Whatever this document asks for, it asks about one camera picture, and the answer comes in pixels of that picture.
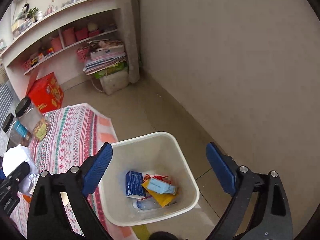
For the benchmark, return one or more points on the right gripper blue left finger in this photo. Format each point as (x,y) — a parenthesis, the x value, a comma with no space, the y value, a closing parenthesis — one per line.
(47,218)

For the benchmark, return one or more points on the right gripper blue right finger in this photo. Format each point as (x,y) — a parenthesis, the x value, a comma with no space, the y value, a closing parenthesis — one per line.
(271,217)

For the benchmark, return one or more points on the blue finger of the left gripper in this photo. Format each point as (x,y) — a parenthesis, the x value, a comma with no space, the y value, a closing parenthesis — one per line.
(20,172)

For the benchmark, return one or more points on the white tissue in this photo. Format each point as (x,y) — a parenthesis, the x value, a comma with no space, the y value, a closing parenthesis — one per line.
(12,159)

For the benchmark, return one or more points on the light blue paper packet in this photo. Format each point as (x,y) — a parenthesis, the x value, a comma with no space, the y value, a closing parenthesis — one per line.
(161,187)

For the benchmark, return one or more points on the white plastic trash bin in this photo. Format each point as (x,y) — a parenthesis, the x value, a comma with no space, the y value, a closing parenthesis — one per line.
(156,153)

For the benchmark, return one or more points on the clear jar with brown nuts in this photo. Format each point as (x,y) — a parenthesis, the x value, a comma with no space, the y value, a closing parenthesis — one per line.
(15,131)

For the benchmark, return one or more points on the clear jar with cashews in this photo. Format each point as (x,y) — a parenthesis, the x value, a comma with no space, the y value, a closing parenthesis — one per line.
(32,119)

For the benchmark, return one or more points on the patterned red green tablecloth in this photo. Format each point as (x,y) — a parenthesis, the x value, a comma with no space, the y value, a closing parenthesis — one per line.
(76,132)

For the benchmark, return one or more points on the grey sofa with striped cover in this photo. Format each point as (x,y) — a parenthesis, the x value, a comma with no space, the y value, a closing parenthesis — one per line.
(9,101)

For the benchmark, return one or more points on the red gift box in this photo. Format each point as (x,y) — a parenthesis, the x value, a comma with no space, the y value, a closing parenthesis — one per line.
(46,93)

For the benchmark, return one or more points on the blue medicine box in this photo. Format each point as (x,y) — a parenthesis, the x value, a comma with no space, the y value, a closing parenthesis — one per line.
(133,183)

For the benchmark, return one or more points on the clear plastic bottle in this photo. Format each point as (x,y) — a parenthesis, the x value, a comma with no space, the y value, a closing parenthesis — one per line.
(146,204)

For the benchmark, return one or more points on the yellow snack packet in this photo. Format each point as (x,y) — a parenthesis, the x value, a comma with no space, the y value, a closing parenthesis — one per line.
(162,199)

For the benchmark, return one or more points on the red white snack wrapper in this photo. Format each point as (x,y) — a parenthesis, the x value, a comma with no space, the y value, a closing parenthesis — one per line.
(158,177)

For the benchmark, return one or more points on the white bag on floor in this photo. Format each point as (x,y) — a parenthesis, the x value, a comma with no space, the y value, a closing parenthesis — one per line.
(114,82)

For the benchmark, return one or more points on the pink storage basket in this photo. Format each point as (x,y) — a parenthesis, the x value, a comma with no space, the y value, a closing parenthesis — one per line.
(82,53)

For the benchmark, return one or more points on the stack of books and papers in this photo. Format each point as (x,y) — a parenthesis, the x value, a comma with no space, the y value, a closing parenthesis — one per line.
(103,54)

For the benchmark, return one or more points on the white bookshelf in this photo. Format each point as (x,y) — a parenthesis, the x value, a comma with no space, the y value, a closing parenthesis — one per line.
(64,63)

